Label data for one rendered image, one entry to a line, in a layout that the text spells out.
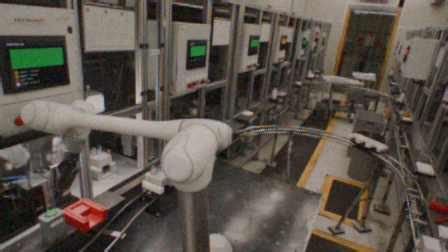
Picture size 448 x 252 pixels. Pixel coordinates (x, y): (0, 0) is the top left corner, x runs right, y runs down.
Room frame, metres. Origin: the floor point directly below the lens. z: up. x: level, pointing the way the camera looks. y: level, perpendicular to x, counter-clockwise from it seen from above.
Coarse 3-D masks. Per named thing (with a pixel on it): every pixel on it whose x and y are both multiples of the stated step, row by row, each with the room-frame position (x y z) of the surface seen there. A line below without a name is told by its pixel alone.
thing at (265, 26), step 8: (248, 8) 2.93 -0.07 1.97; (248, 16) 2.95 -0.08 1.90; (256, 16) 3.14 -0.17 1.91; (264, 16) 3.36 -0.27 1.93; (264, 24) 3.37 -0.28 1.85; (264, 32) 3.40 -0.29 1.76; (272, 32) 3.68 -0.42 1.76; (264, 40) 3.43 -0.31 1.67; (264, 48) 3.49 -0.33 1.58; (264, 56) 3.52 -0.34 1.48; (264, 64) 3.55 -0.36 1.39; (248, 72) 3.11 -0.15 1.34; (240, 80) 2.93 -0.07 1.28; (248, 80) 3.13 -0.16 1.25; (256, 80) 3.78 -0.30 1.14; (240, 88) 2.95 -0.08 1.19; (248, 88) 3.16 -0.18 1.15; (256, 88) 3.77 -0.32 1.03; (264, 88) 3.67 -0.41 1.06; (240, 96) 2.97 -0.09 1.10; (248, 96) 3.19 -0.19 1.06; (240, 104) 2.99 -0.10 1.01
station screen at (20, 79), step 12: (12, 48) 0.97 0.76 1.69; (24, 48) 1.01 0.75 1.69; (36, 48) 1.05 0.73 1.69; (48, 48) 1.09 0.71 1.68; (12, 72) 0.96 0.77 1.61; (24, 72) 1.00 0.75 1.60; (36, 72) 1.04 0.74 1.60; (48, 72) 1.08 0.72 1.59; (60, 72) 1.12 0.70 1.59; (12, 84) 0.96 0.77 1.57; (24, 84) 0.99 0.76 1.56; (36, 84) 1.03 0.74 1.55
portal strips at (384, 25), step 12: (360, 12) 8.72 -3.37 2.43; (372, 12) 8.60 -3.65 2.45; (360, 24) 8.70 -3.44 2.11; (384, 24) 8.45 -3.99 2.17; (360, 36) 8.67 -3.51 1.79; (372, 36) 8.55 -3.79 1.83; (384, 36) 8.42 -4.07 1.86; (348, 48) 8.76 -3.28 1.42; (372, 48) 8.51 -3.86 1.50; (384, 48) 8.38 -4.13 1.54; (348, 60) 8.73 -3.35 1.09; (372, 60) 8.47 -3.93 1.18; (348, 72) 8.71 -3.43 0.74; (372, 72) 8.45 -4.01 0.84; (348, 84) 8.69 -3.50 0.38; (372, 84) 8.41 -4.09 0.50; (360, 96) 8.50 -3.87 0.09
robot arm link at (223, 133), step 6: (186, 120) 0.97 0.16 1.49; (192, 120) 0.96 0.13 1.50; (198, 120) 0.95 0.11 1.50; (204, 120) 0.96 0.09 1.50; (210, 120) 0.96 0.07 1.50; (186, 126) 0.93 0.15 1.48; (210, 126) 0.89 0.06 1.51; (216, 126) 0.92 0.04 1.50; (222, 126) 0.93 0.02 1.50; (228, 126) 0.94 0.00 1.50; (216, 132) 0.89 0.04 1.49; (222, 132) 0.90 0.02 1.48; (228, 132) 0.92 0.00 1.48; (216, 138) 0.87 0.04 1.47; (222, 138) 0.90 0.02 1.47; (228, 138) 0.91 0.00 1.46; (222, 144) 0.90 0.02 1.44; (228, 144) 0.91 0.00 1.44; (216, 150) 0.87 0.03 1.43
